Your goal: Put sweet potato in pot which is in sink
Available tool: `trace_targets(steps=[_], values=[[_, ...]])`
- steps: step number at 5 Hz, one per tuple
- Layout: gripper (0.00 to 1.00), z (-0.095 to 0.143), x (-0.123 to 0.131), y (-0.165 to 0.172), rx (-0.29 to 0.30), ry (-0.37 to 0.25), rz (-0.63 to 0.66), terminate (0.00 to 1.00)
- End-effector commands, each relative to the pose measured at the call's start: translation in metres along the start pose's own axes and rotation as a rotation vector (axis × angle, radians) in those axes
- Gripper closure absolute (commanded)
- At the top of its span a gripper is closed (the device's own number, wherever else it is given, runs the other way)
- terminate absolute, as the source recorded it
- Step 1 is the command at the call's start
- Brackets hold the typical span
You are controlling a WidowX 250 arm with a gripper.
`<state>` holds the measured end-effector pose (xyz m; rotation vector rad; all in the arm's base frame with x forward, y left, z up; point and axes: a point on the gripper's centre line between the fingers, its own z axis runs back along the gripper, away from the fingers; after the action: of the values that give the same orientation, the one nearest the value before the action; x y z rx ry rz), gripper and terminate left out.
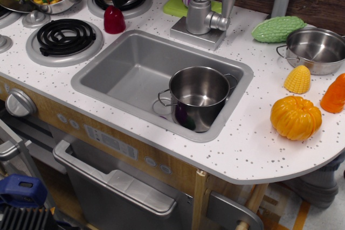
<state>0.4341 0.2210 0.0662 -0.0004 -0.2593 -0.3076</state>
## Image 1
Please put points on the dark red toy sweet potato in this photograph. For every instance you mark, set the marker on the dark red toy sweet potato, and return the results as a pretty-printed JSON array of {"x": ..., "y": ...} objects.
[{"x": 113, "y": 20}]

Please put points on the grey toy sink basin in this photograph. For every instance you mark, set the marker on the grey toy sink basin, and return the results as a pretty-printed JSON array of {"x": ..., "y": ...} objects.
[{"x": 134, "y": 71}]

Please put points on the glass pot lid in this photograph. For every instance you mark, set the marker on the glass pot lid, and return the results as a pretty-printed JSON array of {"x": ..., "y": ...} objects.
[{"x": 22, "y": 6}]

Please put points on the steel pot in sink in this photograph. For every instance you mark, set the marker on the steel pot in sink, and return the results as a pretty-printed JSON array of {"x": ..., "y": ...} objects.
[{"x": 198, "y": 94}]

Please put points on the green cutting board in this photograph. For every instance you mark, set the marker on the green cutting board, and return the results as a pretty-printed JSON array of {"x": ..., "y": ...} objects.
[{"x": 178, "y": 9}]

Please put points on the black coil burner front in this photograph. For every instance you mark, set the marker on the black coil burner front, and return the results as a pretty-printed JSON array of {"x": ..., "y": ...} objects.
[{"x": 65, "y": 37}]

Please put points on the silver stove knob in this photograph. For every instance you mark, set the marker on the silver stove knob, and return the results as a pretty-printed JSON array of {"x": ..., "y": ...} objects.
[{"x": 35, "y": 19}]

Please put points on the silver toy faucet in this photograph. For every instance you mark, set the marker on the silver toy faucet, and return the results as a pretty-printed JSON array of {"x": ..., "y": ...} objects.
[{"x": 203, "y": 27}]

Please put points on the silver oven dial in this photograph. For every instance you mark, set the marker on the silver oven dial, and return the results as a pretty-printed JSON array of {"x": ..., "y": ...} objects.
[{"x": 19, "y": 104}]

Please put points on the green toy bitter gourd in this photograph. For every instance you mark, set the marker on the green toy bitter gourd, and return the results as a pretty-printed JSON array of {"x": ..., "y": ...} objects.
[{"x": 276, "y": 29}]

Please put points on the yellow toy corn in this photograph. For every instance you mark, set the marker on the yellow toy corn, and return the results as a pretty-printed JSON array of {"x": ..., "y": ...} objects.
[{"x": 299, "y": 80}]

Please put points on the steel pan on counter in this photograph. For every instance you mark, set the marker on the steel pan on counter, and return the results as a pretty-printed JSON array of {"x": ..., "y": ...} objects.
[{"x": 320, "y": 50}]

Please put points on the orange toy pumpkin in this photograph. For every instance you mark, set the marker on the orange toy pumpkin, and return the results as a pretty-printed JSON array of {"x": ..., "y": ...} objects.
[{"x": 295, "y": 118}]

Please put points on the blue clamp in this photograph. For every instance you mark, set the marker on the blue clamp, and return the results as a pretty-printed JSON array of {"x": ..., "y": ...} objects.
[{"x": 23, "y": 191}]

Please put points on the orange toy carrot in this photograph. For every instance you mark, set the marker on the orange toy carrot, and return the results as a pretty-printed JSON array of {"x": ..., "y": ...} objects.
[{"x": 333, "y": 99}]

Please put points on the grey oven door handle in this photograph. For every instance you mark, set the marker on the grey oven door handle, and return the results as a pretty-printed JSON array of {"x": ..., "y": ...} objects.
[{"x": 119, "y": 182}]

